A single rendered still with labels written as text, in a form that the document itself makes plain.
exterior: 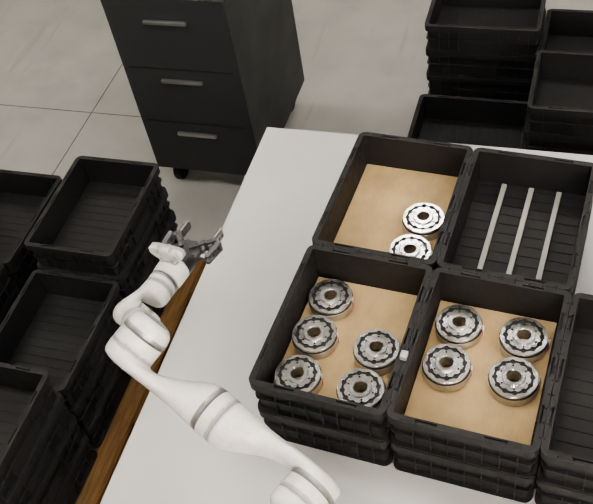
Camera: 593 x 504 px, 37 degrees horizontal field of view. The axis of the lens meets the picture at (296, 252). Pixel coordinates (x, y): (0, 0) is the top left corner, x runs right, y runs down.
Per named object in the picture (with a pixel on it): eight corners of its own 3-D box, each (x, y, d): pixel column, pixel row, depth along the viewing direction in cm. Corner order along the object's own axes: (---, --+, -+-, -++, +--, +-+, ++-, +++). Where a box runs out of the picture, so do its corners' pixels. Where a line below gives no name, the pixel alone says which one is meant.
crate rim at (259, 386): (384, 423, 178) (383, 416, 176) (247, 389, 187) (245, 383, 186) (434, 272, 201) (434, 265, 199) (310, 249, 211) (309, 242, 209)
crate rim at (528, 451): (537, 460, 168) (538, 454, 166) (384, 423, 178) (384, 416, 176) (571, 297, 191) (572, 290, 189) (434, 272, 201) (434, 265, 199)
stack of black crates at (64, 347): (99, 452, 271) (62, 392, 245) (14, 434, 279) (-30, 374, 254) (149, 345, 295) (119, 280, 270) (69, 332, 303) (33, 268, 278)
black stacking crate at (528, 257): (567, 323, 198) (572, 291, 190) (436, 298, 208) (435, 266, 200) (593, 198, 222) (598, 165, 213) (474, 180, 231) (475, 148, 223)
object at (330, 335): (331, 355, 196) (331, 354, 196) (287, 350, 199) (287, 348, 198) (340, 319, 202) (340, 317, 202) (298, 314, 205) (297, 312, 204)
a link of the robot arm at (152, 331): (135, 292, 189) (109, 323, 188) (138, 307, 162) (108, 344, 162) (169, 319, 190) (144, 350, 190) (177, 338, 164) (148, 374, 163)
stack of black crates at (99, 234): (150, 345, 295) (110, 256, 261) (70, 331, 303) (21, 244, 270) (191, 254, 319) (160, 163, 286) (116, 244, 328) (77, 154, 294)
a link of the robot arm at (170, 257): (184, 247, 202) (170, 265, 198) (195, 282, 210) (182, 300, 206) (151, 240, 206) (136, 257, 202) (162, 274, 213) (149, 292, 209)
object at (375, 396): (379, 413, 185) (379, 411, 184) (332, 406, 187) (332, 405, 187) (388, 372, 191) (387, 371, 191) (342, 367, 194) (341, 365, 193)
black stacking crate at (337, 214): (435, 297, 208) (434, 266, 200) (316, 274, 218) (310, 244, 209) (473, 180, 231) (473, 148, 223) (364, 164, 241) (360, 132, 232)
